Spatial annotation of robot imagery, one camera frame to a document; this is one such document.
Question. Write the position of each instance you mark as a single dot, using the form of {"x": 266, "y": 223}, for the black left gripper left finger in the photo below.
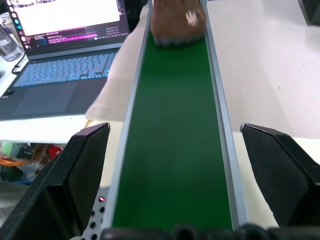
{"x": 57, "y": 185}

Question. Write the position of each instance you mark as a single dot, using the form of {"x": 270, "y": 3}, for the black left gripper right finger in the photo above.
{"x": 282, "y": 175}

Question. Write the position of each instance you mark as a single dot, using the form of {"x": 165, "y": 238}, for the white perforated control box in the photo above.
{"x": 96, "y": 220}

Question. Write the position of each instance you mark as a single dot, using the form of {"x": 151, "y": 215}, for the white side table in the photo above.
{"x": 45, "y": 128}

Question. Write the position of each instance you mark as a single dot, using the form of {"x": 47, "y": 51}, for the green conveyor belt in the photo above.
{"x": 172, "y": 130}

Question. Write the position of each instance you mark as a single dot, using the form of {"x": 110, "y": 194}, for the grey open laptop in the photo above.
{"x": 60, "y": 60}

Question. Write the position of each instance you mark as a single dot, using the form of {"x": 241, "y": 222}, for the clear plastic water bottle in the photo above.
{"x": 8, "y": 40}

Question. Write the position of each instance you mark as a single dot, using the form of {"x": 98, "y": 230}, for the black box corner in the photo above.
{"x": 310, "y": 11}

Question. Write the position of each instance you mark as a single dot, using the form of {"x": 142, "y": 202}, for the brown shoe with grey sole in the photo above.
{"x": 178, "y": 22}

